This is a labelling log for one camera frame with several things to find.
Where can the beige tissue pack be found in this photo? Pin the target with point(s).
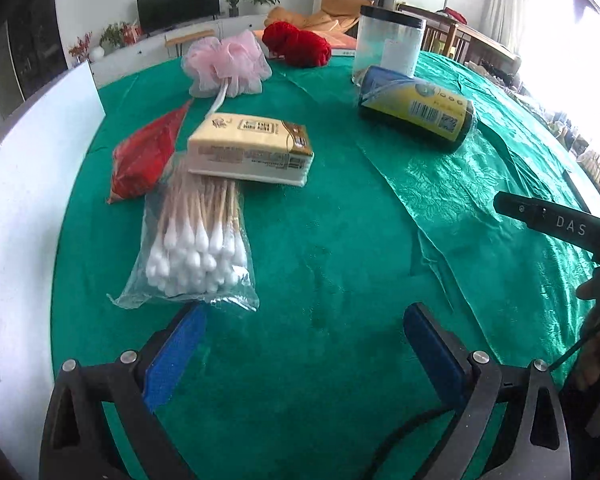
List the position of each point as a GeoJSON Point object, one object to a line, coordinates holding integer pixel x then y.
{"type": "Point", "coordinates": [250, 148]}

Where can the green satin tablecloth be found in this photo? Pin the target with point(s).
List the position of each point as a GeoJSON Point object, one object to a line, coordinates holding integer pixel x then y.
{"type": "Point", "coordinates": [307, 386]}

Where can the person right hand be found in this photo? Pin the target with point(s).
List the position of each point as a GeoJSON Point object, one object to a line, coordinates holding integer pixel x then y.
{"type": "Point", "coordinates": [588, 361]}

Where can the clear jar black lid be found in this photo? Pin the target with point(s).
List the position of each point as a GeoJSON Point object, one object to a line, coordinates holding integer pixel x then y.
{"type": "Point", "coordinates": [389, 39]}

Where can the pink mesh bath sponge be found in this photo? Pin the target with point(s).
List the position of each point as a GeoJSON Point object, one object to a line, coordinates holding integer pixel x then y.
{"type": "Point", "coordinates": [225, 68]}

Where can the black television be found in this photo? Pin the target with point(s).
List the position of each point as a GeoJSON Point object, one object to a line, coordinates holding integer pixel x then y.
{"type": "Point", "coordinates": [158, 15]}

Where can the red flowers white vase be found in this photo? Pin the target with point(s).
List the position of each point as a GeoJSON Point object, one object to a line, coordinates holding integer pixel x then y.
{"type": "Point", "coordinates": [82, 51]}

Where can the white tv cabinet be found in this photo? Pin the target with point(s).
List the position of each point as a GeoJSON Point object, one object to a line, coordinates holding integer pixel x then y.
{"type": "Point", "coordinates": [162, 46]}

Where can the cotton swab bag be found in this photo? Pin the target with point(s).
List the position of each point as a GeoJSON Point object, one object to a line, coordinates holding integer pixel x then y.
{"type": "Point", "coordinates": [194, 245]}

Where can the white cardboard box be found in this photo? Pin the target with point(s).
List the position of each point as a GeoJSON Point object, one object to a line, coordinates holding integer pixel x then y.
{"type": "Point", "coordinates": [42, 147]}

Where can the wooden dining chair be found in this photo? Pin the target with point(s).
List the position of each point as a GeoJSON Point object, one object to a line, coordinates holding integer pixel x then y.
{"type": "Point", "coordinates": [443, 34]}

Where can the red plastic packet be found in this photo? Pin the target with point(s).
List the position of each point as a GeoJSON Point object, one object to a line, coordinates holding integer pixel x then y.
{"type": "Point", "coordinates": [139, 160]}

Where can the orange lounge chair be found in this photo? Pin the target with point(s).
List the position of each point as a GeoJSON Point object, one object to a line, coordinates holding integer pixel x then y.
{"type": "Point", "coordinates": [332, 16]}

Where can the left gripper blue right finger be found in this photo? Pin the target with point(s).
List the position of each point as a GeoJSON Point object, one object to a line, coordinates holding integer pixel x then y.
{"type": "Point", "coordinates": [532, 442]}

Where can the small wooden bench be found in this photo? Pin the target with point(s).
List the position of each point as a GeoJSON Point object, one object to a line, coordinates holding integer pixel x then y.
{"type": "Point", "coordinates": [178, 43]}

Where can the dark display shelf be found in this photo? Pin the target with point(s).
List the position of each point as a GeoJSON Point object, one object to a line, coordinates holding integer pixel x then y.
{"type": "Point", "coordinates": [35, 45]}

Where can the blue yellow trash bag roll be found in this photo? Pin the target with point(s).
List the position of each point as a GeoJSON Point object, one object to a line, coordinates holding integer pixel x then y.
{"type": "Point", "coordinates": [417, 107]}

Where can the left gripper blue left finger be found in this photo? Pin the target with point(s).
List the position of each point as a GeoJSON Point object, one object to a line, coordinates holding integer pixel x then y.
{"type": "Point", "coordinates": [77, 442]}

